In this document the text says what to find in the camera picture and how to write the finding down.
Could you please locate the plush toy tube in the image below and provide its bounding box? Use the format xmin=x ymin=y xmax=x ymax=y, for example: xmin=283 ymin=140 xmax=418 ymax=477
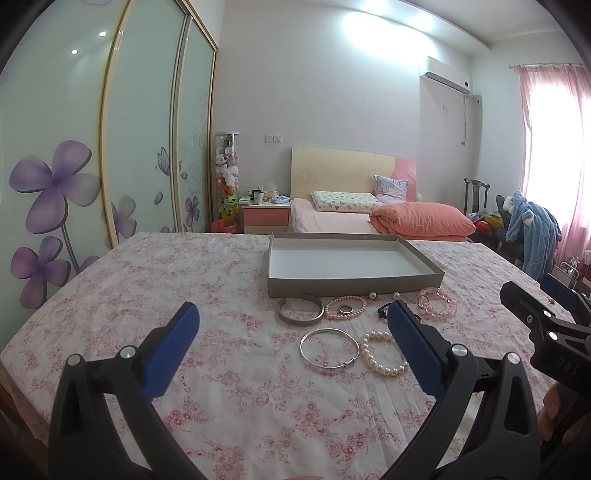
xmin=213 ymin=131 xmax=239 ymax=220

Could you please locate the pink bed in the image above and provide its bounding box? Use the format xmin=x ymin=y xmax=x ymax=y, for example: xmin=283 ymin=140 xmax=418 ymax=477
xmin=290 ymin=199 xmax=382 ymax=235

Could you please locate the thin silver bangle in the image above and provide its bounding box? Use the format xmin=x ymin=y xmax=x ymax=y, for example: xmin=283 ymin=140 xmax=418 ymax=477
xmin=298 ymin=327 xmax=361 ymax=371

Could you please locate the white mug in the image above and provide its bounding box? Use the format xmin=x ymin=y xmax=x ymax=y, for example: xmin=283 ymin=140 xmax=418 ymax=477
xmin=252 ymin=191 xmax=264 ymax=205

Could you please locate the pink crystal bead bracelet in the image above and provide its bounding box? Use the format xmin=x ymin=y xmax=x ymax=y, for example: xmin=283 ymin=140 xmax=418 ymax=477
xmin=417 ymin=286 xmax=458 ymax=321

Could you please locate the grey white cardboard tray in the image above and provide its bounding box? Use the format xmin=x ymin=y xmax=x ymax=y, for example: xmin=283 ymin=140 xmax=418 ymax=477
xmin=267 ymin=233 xmax=445 ymax=298

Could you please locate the wide silver cuff bracelet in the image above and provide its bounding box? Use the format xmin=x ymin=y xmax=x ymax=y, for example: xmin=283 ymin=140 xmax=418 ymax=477
xmin=276 ymin=293 xmax=326 ymax=322

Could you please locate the right hand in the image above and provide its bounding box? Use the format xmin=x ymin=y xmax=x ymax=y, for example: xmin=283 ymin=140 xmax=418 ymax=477
xmin=537 ymin=383 xmax=561 ymax=441

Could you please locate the sliding door wardrobe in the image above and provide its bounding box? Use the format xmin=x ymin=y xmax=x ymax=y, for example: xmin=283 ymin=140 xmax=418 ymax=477
xmin=1 ymin=1 xmax=217 ymax=343

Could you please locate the folded coral duvet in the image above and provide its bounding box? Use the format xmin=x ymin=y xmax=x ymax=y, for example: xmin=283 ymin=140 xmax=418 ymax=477
xmin=370 ymin=202 xmax=476 ymax=241

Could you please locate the pink floral tablecloth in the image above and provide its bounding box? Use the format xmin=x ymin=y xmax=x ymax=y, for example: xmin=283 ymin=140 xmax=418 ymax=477
xmin=1 ymin=233 xmax=577 ymax=479

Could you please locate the white air conditioner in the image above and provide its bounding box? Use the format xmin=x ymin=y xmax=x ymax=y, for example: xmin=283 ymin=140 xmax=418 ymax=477
xmin=422 ymin=57 xmax=472 ymax=95

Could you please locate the beige pink headboard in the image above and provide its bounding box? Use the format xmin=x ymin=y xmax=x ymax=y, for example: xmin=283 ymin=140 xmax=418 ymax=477
xmin=290 ymin=147 xmax=422 ymax=201

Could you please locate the pink pearl bracelet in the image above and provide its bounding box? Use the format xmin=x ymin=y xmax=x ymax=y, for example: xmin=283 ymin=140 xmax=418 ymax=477
xmin=323 ymin=296 xmax=369 ymax=322

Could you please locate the white pearl bracelet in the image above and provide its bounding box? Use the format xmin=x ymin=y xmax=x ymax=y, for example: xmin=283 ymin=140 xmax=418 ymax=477
xmin=359 ymin=330 xmax=411 ymax=378

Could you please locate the wastebasket with red bag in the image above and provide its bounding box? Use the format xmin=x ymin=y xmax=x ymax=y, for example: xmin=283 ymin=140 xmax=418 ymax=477
xmin=211 ymin=219 xmax=239 ymax=234

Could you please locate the wall light switch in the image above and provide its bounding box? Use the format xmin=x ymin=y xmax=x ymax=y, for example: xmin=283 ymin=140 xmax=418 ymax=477
xmin=264 ymin=135 xmax=281 ymax=144

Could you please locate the purple patterned pillow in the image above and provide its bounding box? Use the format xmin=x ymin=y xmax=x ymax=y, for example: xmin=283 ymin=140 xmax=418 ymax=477
xmin=374 ymin=175 xmax=409 ymax=205

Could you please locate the dark wooden chair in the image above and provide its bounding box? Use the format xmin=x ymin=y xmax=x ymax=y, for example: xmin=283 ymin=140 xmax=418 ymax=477
xmin=463 ymin=178 xmax=490 ymax=216

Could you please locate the floral white pillow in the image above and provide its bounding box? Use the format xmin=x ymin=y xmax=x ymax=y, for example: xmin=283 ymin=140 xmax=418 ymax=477
xmin=311 ymin=191 xmax=382 ymax=214

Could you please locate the pink beige nightstand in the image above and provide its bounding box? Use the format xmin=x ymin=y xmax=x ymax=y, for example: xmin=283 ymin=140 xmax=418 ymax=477
xmin=240 ymin=202 xmax=290 ymax=235

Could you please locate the pink curtain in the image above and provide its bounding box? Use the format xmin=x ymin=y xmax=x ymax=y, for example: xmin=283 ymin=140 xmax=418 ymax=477
xmin=515 ymin=64 xmax=590 ymax=265

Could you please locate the blue plush robe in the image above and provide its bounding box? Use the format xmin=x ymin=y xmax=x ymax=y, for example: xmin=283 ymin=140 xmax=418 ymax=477
xmin=505 ymin=191 xmax=562 ymax=280

